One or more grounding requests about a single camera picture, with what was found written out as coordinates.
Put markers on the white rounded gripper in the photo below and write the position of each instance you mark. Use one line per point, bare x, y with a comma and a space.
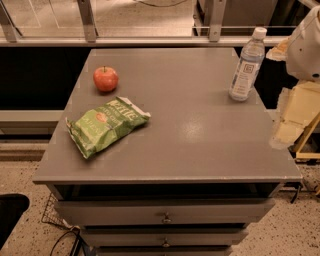
305, 50

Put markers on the clear plastic water bottle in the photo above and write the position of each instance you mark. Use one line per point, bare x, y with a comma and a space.
251, 58

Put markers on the green jalapeno chip bag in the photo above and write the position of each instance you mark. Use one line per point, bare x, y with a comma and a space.
99, 128

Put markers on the grey drawer cabinet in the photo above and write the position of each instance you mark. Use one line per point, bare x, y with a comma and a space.
198, 144

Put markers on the top grey drawer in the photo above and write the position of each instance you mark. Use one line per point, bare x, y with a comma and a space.
120, 213

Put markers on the grey drawer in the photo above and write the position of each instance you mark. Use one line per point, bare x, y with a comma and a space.
155, 237
120, 213

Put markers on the middle grey drawer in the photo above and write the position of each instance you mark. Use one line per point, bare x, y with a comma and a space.
155, 237

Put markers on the red apple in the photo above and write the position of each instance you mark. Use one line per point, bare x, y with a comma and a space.
105, 79

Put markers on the metal top drawer knob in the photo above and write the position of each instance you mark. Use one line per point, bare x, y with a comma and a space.
166, 219

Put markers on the metal drawer knob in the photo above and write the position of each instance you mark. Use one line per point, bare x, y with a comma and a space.
166, 219
165, 243

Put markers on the metal middle drawer knob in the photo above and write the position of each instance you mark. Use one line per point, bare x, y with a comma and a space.
165, 243

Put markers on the black chair seat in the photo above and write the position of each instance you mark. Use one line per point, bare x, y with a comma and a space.
12, 206

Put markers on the yellow wooden frame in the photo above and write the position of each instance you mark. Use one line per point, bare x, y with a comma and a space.
299, 154

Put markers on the wire mesh basket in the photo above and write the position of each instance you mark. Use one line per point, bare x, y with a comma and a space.
51, 216

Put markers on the metal window rail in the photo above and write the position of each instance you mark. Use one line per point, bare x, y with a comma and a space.
133, 23

